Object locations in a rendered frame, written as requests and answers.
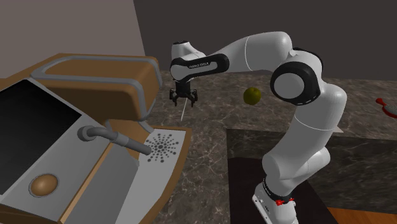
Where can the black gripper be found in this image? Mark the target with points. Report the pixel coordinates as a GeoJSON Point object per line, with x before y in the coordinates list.
{"type": "Point", "coordinates": [183, 87]}

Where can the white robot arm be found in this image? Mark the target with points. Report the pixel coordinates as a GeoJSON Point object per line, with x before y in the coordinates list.
{"type": "Point", "coordinates": [304, 136]}

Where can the thin white stick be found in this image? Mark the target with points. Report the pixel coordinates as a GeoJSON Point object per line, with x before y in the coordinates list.
{"type": "Point", "coordinates": [183, 111]}

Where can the green apple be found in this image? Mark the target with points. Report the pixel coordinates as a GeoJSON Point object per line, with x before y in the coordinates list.
{"type": "Point", "coordinates": [251, 96]}

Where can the brown and grey coffee machine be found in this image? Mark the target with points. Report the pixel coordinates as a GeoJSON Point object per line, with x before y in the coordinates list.
{"type": "Point", "coordinates": [102, 83]}

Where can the dark robot stand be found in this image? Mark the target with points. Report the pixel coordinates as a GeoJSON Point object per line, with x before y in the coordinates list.
{"type": "Point", "coordinates": [245, 186]}

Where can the red brush with grey bristles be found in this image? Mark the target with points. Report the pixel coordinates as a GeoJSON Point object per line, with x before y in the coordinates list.
{"type": "Point", "coordinates": [389, 109]}

